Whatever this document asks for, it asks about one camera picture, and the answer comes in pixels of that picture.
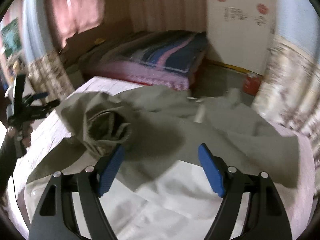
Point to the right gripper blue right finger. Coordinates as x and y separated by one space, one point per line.
266 217

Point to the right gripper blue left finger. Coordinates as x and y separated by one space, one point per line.
54 217

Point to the grey green large jacket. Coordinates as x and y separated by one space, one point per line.
158 126

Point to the person's left hand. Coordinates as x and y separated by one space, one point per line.
26 133

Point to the left floral curtain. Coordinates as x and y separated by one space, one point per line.
44 67

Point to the pink window curtain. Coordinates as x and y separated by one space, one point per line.
76 16

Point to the floral beige blue curtain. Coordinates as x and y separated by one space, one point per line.
289 94

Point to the red container on floor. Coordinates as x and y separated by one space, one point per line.
252 83

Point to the pink far bed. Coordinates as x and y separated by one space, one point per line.
101 61

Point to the blue pink striped quilt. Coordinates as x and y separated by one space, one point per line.
174 51

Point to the white wardrobe with stickers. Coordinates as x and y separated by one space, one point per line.
240 32

